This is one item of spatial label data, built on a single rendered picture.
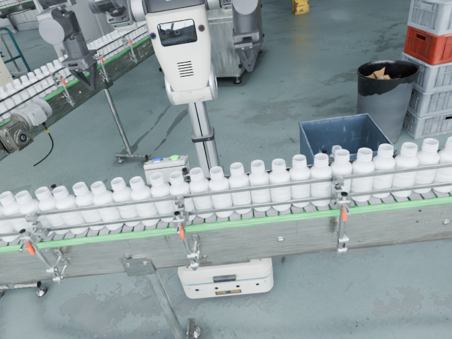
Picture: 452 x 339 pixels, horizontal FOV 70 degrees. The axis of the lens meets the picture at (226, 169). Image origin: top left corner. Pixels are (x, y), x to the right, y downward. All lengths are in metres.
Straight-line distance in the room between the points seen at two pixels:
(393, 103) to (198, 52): 1.94
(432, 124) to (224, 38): 2.63
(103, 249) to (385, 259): 1.65
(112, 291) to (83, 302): 0.18
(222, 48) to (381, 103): 2.38
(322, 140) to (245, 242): 0.77
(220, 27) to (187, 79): 3.13
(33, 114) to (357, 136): 1.82
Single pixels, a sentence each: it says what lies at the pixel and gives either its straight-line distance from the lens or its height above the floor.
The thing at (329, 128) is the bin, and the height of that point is 0.90.
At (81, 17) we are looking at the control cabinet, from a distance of 7.08.
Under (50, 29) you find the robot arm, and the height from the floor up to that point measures 1.58.
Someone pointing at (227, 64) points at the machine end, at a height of 0.29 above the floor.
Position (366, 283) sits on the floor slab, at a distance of 2.10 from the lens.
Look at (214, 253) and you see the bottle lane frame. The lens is 1.09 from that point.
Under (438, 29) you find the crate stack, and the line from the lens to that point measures 2.97.
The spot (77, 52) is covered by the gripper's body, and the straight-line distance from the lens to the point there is 0.99.
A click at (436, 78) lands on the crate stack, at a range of 3.13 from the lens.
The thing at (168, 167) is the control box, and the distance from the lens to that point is 1.10.
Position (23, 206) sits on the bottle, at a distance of 1.15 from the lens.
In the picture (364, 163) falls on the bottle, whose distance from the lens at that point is 0.97.
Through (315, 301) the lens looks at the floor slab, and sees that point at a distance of 2.00.
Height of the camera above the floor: 1.70
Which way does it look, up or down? 35 degrees down
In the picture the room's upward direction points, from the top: 10 degrees counter-clockwise
